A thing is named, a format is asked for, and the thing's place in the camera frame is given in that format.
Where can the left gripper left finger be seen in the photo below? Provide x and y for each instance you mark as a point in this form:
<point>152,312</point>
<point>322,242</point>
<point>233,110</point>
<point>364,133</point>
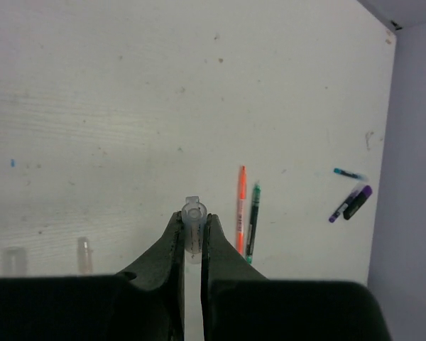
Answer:
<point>143,301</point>

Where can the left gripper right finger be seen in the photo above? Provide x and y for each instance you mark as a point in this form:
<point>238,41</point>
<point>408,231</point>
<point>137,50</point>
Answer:
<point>239,303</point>

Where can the orange pen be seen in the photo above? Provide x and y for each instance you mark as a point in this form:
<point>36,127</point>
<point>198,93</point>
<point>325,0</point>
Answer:
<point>241,198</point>

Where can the green pen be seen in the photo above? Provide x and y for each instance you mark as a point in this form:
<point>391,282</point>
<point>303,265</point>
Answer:
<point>251,236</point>

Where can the clear green pen cap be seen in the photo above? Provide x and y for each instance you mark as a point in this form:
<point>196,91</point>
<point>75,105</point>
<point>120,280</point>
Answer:
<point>194,219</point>

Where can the purple pen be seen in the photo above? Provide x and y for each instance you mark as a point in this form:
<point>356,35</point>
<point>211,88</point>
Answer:
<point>340,210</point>

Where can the teal pen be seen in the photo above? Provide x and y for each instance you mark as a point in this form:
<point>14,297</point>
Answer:
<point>350,174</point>

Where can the black purple highlighter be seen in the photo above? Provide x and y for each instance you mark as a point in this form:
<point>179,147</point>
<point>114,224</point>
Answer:
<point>357,202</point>

